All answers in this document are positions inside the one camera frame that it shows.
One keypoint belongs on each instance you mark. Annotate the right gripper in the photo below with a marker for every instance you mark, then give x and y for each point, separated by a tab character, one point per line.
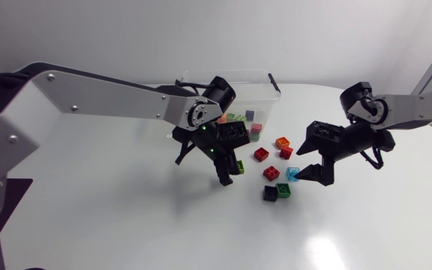
338	148

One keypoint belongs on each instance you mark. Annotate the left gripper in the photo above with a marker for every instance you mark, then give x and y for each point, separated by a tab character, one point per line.
216	149

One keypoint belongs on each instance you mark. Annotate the lime green toy brick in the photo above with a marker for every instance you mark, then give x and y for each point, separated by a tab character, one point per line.
241	167

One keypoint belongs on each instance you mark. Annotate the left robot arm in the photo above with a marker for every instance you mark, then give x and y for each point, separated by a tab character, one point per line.
88	97

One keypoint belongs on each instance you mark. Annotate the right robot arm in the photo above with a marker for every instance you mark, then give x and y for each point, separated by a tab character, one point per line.
414	107

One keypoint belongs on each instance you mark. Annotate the pile of toy bricks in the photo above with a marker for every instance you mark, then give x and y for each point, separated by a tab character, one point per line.
234	118

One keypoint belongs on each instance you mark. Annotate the clear plastic container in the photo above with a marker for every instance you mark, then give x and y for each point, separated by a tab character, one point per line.
261	93

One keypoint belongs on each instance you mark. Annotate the clear blue toy brick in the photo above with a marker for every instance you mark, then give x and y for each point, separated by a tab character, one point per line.
292	174

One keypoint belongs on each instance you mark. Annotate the red toy brick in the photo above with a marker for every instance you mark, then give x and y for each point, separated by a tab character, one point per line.
271	173
286	152
261	154

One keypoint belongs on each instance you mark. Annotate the orange toy brick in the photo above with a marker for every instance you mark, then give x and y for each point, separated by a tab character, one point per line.
282	142

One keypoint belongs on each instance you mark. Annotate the pink toy brick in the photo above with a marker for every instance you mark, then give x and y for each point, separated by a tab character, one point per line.
256	128

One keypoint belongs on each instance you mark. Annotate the black toy brick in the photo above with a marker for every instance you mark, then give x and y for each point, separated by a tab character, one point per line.
270	193

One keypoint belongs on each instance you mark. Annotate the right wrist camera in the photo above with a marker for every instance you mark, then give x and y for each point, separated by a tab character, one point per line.
324	131

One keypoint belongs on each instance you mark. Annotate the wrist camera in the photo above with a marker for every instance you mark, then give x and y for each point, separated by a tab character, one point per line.
234	134
324	131

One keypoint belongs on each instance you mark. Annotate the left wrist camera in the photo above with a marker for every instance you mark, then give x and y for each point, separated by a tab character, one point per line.
234	134

